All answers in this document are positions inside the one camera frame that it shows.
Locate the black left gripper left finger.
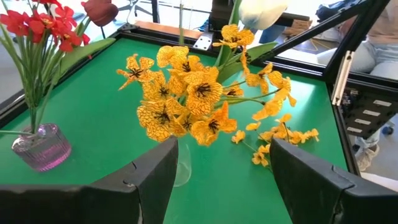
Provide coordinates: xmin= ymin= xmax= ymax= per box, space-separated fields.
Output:
xmin=0 ymin=136 xmax=180 ymax=224

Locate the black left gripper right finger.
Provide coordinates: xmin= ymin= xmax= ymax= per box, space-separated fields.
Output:
xmin=269 ymin=138 xmax=398 ymax=224

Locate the small yellow flower bunch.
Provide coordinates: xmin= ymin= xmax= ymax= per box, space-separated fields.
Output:
xmin=231 ymin=113 xmax=320 ymax=168

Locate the yellow veined flower bunch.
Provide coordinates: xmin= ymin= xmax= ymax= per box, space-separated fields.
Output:
xmin=116 ymin=45 xmax=239 ymax=147

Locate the white tulip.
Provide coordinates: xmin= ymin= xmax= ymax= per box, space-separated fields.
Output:
xmin=216 ymin=0 xmax=289 ymax=84

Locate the dark red tulip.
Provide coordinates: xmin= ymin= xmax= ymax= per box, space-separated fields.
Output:
xmin=58 ymin=0 xmax=119 ymax=75

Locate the purple ribbed glass vase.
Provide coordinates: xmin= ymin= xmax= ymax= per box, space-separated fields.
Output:
xmin=11 ymin=123 xmax=72 ymax=172

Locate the clear glass vase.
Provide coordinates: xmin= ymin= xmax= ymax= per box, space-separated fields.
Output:
xmin=173 ymin=136 xmax=193 ymax=188

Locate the black panel with white labels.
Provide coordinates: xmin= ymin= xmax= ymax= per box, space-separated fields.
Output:
xmin=340 ymin=88 xmax=398 ymax=140

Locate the silver aluminium strip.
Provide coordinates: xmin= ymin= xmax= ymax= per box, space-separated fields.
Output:
xmin=331 ymin=50 xmax=355 ymax=106

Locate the seated person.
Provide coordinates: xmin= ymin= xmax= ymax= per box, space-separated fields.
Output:
xmin=317 ymin=0 xmax=398 ymax=172

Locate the blue plastic crate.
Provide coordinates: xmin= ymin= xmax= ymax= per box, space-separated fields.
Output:
xmin=198 ymin=18 xmax=214 ymax=33

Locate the black aluminium table frame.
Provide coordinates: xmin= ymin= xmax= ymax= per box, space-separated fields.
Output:
xmin=0 ymin=0 xmax=398 ymax=175

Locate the silver metal bracket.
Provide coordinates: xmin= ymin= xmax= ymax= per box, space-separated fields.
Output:
xmin=192 ymin=30 xmax=215 ymax=52

